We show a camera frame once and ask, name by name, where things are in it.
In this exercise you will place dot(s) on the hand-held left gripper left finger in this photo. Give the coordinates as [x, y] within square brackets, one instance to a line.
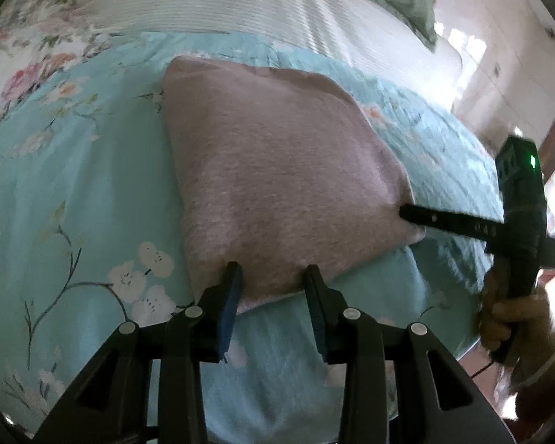
[229, 314]

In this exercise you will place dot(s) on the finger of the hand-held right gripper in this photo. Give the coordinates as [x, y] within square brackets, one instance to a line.
[453, 223]

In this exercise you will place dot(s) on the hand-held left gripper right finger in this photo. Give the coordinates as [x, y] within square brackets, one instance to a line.
[321, 333]

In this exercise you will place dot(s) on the mauve fuzzy sweater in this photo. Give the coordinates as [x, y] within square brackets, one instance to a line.
[277, 171]

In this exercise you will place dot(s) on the person's right forearm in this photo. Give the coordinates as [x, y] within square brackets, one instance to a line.
[545, 370]

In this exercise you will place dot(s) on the person's right hand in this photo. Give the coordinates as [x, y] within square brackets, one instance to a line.
[495, 314]

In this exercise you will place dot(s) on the light blue floral quilt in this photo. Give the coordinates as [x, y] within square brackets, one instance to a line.
[74, 203]

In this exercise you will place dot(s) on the white striped pillow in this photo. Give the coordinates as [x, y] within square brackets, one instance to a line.
[259, 0]

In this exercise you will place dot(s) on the white floral cloth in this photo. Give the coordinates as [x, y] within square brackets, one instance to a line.
[27, 55]

